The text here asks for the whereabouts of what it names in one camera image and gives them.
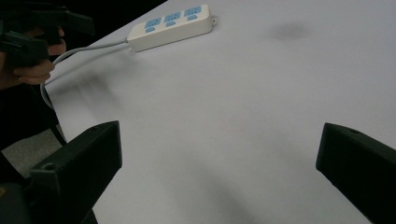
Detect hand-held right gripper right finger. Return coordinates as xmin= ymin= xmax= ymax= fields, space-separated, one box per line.
xmin=315 ymin=122 xmax=396 ymax=224

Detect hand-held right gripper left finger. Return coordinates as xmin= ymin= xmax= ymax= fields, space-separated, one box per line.
xmin=29 ymin=120 xmax=123 ymax=224

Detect white power strip cable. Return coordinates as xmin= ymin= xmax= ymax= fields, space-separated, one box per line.
xmin=39 ymin=37 xmax=130 ymax=110

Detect white power strip blue sockets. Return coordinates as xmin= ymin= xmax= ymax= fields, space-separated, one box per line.
xmin=126 ymin=4 xmax=219 ymax=53

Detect black table leg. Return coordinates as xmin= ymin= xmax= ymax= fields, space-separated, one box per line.
xmin=49 ymin=123 xmax=68 ymax=147

